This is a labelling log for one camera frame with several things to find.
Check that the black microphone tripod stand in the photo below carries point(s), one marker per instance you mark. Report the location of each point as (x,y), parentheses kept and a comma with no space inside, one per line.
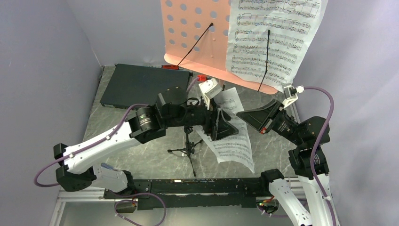
(189,148)

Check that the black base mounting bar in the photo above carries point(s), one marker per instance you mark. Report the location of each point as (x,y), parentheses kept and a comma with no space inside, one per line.
(149,201)

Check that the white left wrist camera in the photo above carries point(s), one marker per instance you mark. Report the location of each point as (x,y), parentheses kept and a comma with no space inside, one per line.
(209,89)

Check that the aluminium rail right edge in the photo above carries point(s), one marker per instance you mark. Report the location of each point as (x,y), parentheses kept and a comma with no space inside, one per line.
(296,106)

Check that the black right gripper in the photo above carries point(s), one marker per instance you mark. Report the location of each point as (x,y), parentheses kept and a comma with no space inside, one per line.
(262,118)

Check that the printed sheet music page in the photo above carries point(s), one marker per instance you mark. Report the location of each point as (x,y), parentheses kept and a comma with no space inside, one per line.
(236,147)

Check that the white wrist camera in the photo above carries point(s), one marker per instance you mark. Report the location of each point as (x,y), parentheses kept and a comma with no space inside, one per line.
(209,89)
(291,94)

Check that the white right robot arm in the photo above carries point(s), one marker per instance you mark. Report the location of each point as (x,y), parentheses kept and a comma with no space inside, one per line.
(274,181)

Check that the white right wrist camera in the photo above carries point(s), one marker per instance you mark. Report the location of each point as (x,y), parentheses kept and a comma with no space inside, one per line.
(291,94)

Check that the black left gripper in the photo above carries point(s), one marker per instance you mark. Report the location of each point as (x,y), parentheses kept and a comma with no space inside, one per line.
(224,129)

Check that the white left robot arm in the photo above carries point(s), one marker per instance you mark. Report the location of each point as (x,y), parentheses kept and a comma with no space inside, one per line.
(81,164)

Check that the pink perforated music stand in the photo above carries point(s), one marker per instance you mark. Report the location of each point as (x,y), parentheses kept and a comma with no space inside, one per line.
(196,34)

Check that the aluminium front rail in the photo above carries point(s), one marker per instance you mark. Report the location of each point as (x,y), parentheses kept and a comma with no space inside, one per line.
(84,195)

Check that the black flat equipment box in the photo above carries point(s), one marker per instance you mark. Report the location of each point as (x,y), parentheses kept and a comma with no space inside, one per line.
(134,84)

